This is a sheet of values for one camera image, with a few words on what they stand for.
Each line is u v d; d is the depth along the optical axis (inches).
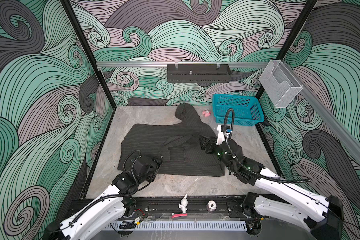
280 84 31.2
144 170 23.6
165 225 27.5
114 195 19.5
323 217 15.3
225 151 20.4
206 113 44.4
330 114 24.4
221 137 24.9
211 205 27.4
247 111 46.5
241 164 19.5
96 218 18.3
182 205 28.6
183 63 35.9
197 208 29.3
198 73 37.2
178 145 36.3
